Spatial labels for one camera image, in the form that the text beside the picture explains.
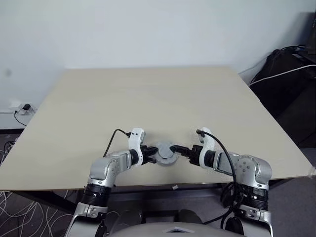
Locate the white wall power socket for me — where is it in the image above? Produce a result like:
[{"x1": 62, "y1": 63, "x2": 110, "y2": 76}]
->
[{"x1": 9, "y1": 99, "x2": 38, "y2": 116}]

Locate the long white cable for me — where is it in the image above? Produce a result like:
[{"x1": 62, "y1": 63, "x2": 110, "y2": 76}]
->
[{"x1": 249, "y1": 63, "x2": 316, "y2": 86}]

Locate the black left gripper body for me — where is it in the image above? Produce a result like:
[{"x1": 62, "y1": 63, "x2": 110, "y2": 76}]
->
[{"x1": 140, "y1": 145, "x2": 152, "y2": 164}]

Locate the bundle of black cables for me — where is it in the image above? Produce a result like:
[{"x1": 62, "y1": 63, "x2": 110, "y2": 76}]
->
[{"x1": 279, "y1": 44, "x2": 308, "y2": 54}]

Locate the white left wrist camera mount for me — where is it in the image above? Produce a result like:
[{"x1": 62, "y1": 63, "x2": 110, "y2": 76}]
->
[{"x1": 128, "y1": 127, "x2": 147, "y2": 166}]

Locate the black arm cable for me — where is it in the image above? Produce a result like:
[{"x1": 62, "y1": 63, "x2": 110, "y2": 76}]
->
[
  {"x1": 103, "y1": 128, "x2": 132, "y2": 158},
  {"x1": 196, "y1": 128, "x2": 245, "y2": 231}
]

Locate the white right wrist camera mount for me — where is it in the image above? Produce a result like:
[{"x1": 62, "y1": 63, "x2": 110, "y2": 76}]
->
[{"x1": 197, "y1": 126, "x2": 216, "y2": 169}]

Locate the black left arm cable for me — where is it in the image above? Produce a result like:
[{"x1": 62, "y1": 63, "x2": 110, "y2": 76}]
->
[{"x1": 103, "y1": 128, "x2": 132, "y2": 158}]

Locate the grey robot torso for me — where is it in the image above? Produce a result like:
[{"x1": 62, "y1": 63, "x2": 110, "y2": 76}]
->
[{"x1": 122, "y1": 221, "x2": 236, "y2": 237}]

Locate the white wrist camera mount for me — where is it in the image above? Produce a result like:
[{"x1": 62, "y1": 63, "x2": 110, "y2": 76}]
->
[
  {"x1": 197, "y1": 126, "x2": 216, "y2": 169},
  {"x1": 128, "y1": 127, "x2": 147, "y2": 166}
]

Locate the grey round motor lid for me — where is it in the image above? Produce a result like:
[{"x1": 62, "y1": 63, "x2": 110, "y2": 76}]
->
[{"x1": 157, "y1": 141, "x2": 177, "y2": 160}]

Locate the black equipment with cables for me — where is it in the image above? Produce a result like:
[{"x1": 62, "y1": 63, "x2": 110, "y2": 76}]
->
[{"x1": 248, "y1": 48, "x2": 316, "y2": 149}]

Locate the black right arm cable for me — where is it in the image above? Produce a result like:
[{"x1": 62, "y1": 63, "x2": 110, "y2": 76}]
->
[{"x1": 196, "y1": 128, "x2": 245, "y2": 231}]

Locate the black table frame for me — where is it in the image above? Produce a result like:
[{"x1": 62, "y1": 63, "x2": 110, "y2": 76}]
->
[{"x1": 0, "y1": 179, "x2": 292, "y2": 218}]

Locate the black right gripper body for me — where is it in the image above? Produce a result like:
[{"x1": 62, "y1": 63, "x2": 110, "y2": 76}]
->
[{"x1": 188, "y1": 145, "x2": 202, "y2": 165}]

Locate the thin black power cable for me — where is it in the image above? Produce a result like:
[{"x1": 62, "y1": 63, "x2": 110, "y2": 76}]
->
[{"x1": 13, "y1": 110, "x2": 26, "y2": 127}]

